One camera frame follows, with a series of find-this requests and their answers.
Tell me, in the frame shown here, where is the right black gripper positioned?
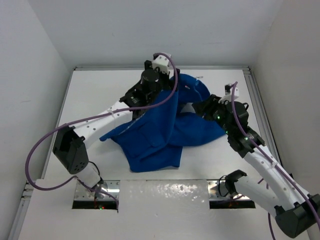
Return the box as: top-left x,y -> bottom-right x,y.
192,94 -> 233,136

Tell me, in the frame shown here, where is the blue zip-up jacket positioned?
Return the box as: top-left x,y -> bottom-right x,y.
100,74 -> 225,173

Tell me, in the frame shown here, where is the metal base plate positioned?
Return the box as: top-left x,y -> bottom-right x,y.
74,180 -> 120,201
207,179 -> 250,202

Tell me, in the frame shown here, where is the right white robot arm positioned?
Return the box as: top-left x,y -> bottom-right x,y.
192,94 -> 320,239

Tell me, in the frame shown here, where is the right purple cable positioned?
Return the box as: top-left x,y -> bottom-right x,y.
231,81 -> 320,240

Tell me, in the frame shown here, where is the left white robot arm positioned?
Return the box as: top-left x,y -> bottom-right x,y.
52,54 -> 178,188

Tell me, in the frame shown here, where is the purple cable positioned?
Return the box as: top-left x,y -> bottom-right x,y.
231,81 -> 320,240
25,52 -> 179,192

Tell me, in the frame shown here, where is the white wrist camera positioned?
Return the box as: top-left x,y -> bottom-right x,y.
151,53 -> 171,75
224,83 -> 240,100

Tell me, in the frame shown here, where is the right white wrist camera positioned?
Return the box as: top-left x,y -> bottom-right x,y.
224,83 -> 240,100

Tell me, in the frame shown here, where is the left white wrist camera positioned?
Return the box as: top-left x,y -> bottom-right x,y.
151,53 -> 171,75

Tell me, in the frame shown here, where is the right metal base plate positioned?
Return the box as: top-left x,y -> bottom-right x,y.
207,179 -> 250,202

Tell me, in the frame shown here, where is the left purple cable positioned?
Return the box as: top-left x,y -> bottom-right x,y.
25,52 -> 179,192

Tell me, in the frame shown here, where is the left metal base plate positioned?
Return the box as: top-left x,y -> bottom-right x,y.
74,180 -> 120,201

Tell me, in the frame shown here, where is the aluminium frame rail back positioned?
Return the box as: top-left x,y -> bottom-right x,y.
74,65 -> 251,72

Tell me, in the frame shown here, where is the aluminium frame rail right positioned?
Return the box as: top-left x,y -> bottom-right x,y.
243,68 -> 285,168

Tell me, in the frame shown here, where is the aluminium frame rail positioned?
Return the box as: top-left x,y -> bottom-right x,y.
74,65 -> 251,72
243,68 -> 285,168

